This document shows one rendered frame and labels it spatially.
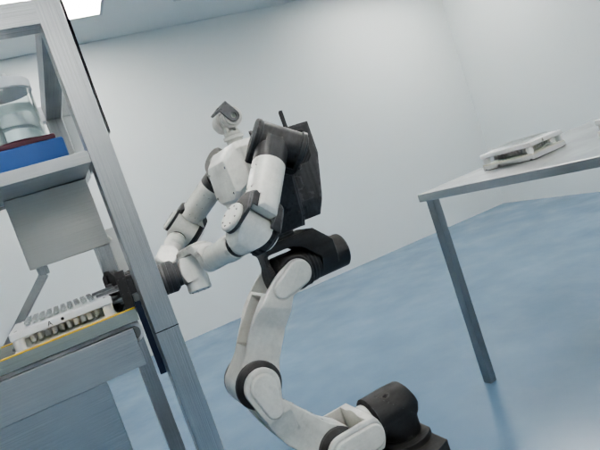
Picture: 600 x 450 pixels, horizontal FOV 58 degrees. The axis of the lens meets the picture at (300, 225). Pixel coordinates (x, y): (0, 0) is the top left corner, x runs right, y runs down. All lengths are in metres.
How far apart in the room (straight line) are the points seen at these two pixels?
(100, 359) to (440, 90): 5.88
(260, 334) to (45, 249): 0.65
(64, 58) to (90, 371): 0.76
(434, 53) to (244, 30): 2.35
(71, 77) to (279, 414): 1.06
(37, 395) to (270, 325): 0.64
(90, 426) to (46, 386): 0.16
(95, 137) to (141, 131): 3.96
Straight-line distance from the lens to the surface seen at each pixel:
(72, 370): 1.46
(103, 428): 1.55
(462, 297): 2.47
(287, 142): 1.46
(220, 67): 5.69
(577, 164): 1.95
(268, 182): 1.35
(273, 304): 1.62
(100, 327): 1.45
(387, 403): 1.89
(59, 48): 1.47
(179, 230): 1.96
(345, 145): 5.99
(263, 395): 1.63
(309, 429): 1.77
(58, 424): 1.54
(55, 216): 1.66
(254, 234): 1.32
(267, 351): 1.66
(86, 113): 1.42
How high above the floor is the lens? 1.12
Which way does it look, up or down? 5 degrees down
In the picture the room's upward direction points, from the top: 19 degrees counter-clockwise
